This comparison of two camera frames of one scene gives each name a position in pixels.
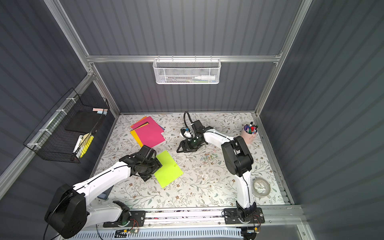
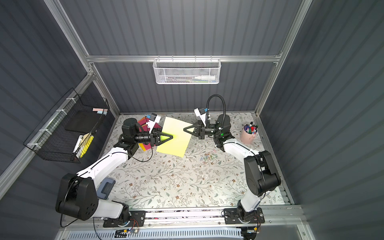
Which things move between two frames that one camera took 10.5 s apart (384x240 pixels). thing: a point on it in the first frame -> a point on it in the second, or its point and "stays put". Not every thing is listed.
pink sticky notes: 97,109 stays put
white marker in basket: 205,77 stays put
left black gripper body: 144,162 -> 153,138
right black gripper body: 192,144 -> 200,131
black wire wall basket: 67,131 stays put
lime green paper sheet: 170,171 -> 178,145
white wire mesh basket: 187,71 stays put
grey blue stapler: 105,195 stays put
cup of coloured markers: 249,132 stays put
